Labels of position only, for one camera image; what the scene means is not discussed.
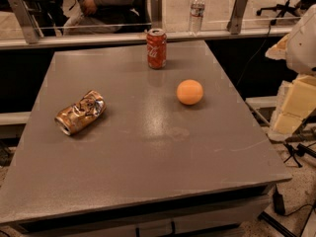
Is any red cola can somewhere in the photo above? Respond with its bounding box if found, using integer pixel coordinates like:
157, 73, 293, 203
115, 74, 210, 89
146, 29, 167, 69

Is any orange fruit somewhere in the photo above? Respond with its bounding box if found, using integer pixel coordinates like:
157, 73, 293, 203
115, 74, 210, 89
176, 79, 203, 106

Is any clear plastic water bottle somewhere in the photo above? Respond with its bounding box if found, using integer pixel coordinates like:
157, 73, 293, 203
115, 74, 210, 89
189, 0, 205, 35

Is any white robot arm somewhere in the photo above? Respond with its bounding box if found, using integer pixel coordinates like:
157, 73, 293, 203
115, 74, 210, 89
266, 5, 316, 141

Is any right metal barrier bracket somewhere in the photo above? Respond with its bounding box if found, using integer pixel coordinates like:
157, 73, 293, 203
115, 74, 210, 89
226, 0, 248, 35

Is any crushed brown soda can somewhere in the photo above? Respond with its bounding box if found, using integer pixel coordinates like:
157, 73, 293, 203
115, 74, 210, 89
54, 90, 107, 136

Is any seated person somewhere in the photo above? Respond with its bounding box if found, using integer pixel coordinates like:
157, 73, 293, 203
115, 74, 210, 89
63, 0, 149, 36

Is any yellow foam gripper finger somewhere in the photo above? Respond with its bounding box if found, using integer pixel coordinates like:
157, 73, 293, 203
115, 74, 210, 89
268, 75, 316, 141
265, 34, 289, 60

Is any middle metal barrier bracket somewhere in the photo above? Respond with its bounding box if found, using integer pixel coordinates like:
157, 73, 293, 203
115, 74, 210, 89
150, 0, 162, 28

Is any black hanging cable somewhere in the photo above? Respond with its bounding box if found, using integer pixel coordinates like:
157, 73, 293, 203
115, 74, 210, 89
235, 19, 277, 88

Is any metal barrier bracket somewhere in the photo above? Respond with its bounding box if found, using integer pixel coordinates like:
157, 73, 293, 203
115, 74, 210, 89
8, 0, 40, 44
226, 0, 248, 35
150, 0, 162, 28

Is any black tripod stand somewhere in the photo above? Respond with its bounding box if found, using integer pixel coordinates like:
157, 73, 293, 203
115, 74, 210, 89
283, 143, 316, 168

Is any black power adapter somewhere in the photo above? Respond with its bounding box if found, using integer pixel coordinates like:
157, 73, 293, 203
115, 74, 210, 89
273, 187, 285, 215

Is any left metal barrier bracket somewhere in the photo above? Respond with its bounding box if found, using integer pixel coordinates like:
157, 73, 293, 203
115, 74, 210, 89
8, 0, 40, 44

